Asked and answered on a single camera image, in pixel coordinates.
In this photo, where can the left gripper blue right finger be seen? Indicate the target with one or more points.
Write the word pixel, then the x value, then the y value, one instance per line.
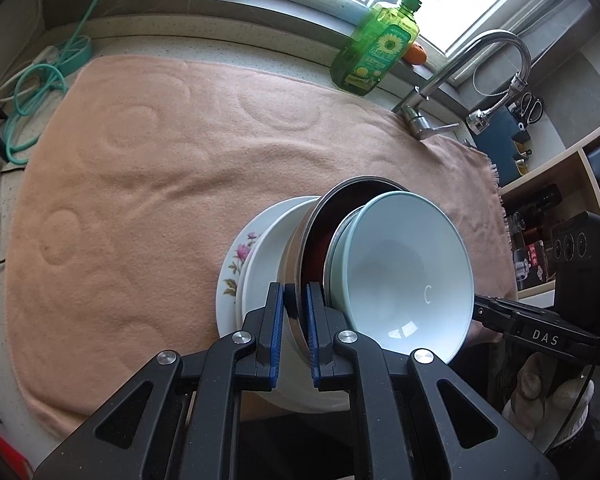
pixel 329 370

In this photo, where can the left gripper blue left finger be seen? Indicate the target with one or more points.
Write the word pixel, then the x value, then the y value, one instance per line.
pixel 268 322

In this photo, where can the white plate grey leaf pattern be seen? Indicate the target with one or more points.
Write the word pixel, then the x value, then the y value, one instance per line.
pixel 260 248

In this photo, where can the large stainless steel bowl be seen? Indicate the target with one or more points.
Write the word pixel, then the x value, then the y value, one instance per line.
pixel 295 292

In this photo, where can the light blue ceramic bowl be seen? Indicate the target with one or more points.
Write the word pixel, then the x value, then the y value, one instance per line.
pixel 400 273

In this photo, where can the red steel-lined bowl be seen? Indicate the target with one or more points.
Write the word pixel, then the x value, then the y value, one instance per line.
pixel 329 212

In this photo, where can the right white gloved hand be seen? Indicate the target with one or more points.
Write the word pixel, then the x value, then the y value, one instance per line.
pixel 547 418

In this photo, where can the white plate pink flowers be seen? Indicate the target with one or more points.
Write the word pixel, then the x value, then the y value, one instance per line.
pixel 235 259

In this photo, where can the wooden shelf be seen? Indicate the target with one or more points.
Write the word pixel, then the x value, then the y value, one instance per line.
pixel 572 173

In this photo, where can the pink towel mat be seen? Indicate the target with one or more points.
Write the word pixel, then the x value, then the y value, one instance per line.
pixel 142 178

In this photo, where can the green dish soap bottle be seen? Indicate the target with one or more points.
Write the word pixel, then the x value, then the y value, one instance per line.
pixel 383 36

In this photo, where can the red object on counter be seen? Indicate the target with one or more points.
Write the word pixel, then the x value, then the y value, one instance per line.
pixel 15 461

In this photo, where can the orange fruit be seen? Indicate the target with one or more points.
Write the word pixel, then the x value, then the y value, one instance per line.
pixel 415 55

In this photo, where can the teal round power strip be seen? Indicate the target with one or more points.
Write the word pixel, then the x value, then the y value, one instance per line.
pixel 73 54

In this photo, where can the chrome spray hose head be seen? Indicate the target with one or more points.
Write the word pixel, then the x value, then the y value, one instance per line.
pixel 479 120

